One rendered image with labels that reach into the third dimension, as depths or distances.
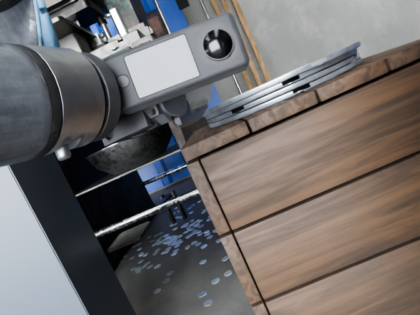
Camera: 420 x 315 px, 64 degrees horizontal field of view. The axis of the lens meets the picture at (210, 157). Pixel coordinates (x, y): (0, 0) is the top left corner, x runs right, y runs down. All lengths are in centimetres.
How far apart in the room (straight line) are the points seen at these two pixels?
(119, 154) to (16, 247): 66
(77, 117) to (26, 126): 4
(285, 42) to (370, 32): 56
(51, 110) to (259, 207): 31
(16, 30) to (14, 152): 38
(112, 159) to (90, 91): 92
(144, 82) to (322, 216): 30
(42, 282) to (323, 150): 42
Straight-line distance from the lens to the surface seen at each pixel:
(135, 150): 114
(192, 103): 37
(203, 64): 28
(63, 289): 54
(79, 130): 24
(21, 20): 58
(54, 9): 132
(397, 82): 49
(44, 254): 53
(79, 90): 24
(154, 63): 28
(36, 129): 22
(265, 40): 243
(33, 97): 22
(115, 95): 26
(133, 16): 149
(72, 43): 117
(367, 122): 48
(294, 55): 245
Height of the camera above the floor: 38
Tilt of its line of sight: 7 degrees down
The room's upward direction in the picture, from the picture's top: 24 degrees counter-clockwise
